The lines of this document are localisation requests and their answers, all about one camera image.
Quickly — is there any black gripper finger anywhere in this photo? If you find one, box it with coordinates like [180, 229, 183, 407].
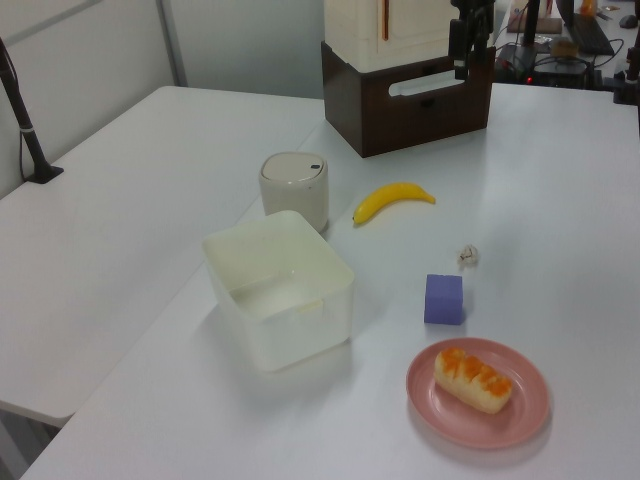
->
[447, 18, 470, 81]
[469, 10, 496, 57]

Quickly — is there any yellow toy banana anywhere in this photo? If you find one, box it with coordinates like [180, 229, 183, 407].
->
[352, 181, 437, 227]

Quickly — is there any dark brown cabinet box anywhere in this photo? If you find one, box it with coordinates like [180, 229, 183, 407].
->
[321, 39, 494, 160]

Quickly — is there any black keyboard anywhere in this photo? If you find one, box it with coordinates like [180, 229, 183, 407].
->
[568, 10, 615, 56]

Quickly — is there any beige lidded mini trash can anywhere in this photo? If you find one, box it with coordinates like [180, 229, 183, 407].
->
[258, 152, 331, 234]

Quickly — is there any black electronics box red light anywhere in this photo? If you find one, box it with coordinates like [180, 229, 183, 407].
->
[494, 43, 601, 87]

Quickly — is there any orange glazed bread loaf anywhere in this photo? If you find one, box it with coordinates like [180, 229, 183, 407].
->
[433, 348, 514, 415]

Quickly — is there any black table clamp mount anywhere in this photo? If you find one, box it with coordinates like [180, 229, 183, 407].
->
[612, 38, 640, 106]

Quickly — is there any cream toy fridge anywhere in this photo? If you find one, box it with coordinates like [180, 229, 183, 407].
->
[323, 0, 467, 72]

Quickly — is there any white open plastic container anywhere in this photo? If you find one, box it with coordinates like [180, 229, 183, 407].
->
[201, 209, 356, 374]

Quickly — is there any purple cube block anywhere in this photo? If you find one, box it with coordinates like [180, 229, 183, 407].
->
[423, 273, 465, 327]

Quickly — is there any black camera stand pole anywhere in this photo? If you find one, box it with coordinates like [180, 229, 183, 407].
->
[0, 37, 65, 186]

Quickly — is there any pink round plate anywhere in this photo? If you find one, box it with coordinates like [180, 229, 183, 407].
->
[405, 337, 551, 450]

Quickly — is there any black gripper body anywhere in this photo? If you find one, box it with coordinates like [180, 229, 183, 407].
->
[449, 0, 497, 22]

